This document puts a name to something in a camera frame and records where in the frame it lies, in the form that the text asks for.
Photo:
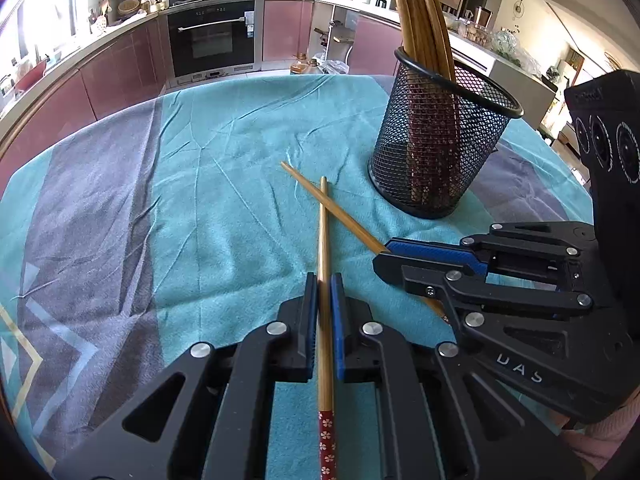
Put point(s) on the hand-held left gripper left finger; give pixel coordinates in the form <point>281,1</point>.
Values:
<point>311,310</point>

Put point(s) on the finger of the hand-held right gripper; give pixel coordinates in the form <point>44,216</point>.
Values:
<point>425,282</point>
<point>435,257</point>

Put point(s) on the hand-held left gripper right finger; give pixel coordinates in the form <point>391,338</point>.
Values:
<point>339,325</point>

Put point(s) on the bamboo chopstick red floral end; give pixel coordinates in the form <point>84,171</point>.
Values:
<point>325,240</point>
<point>340,210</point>

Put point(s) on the black mesh utensil holder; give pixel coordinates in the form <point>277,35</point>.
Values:
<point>435,160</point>

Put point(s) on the bundle of bamboo chopsticks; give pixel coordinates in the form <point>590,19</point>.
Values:
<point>425,20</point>

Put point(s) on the person's right forearm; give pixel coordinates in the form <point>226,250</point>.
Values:
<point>610,445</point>

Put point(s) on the teal grey printed tablecloth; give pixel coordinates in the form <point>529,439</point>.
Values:
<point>200,185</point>

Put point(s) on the clear egg container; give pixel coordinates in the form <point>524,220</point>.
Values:
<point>475,32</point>

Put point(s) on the black built-in oven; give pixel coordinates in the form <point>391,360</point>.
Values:
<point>215,40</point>

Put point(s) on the pink kitchen cabinets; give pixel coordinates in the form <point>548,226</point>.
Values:
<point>120,80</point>

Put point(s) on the wicker basket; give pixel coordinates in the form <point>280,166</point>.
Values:
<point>129,8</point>

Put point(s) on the kitchen window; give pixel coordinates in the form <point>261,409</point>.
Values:
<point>45,5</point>

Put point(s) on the round wall clock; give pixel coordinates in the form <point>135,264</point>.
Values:
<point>518,10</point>

